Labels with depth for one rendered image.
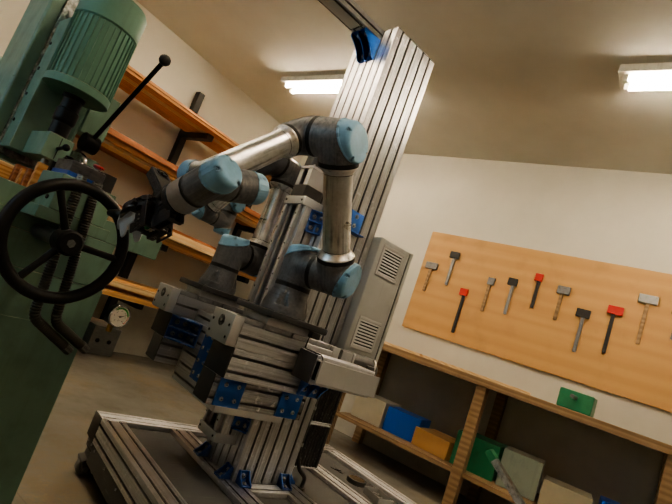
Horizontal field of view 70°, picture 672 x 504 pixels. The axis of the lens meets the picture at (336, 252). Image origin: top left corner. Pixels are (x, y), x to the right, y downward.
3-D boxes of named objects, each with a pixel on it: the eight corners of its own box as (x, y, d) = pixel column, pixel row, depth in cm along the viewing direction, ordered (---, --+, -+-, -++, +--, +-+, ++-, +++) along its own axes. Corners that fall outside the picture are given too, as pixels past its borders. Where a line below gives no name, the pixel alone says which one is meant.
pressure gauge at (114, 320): (102, 331, 132) (114, 303, 133) (96, 328, 134) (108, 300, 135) (123, 336, 136) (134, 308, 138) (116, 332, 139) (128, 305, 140)
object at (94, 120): (80, 130, 156) (99, 89, 158) (68, 130, 161) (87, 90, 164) (104, 143, 162) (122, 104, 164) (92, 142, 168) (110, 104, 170)
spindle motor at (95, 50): (55, 77, 125) (104, -25, 130) (31, 80, 136) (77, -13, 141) (117, 114, 138) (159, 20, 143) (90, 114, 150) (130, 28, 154)
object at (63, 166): (66, 174, 116) (76, 153, 117) (49, 171, 123) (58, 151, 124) (116, 196, 126) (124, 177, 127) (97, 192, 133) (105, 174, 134)
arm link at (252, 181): (238, 168, 115) (204, 160, 105) (275, 175, 109) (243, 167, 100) (233, 200, 115) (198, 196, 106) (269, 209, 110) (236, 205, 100)
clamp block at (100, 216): (46, 206, 113) (62, 171, 114) (26, 200, 121) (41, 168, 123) (104, 229, 124) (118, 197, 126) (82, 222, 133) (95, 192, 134)
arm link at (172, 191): (178, 168, 99) (208, 185, 105) (164, 177, 101) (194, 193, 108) (176, 199, 96) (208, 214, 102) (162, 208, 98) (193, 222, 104)
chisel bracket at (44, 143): (37, 159, 128) (50, 130, 130) (18, 156, 137) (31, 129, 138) (64, 171, 134) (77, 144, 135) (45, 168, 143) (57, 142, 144)
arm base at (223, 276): (223, 291, 204) (232, 269, 206) (240, 297, 192) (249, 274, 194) (192, 280, 195) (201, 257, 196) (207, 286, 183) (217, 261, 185)
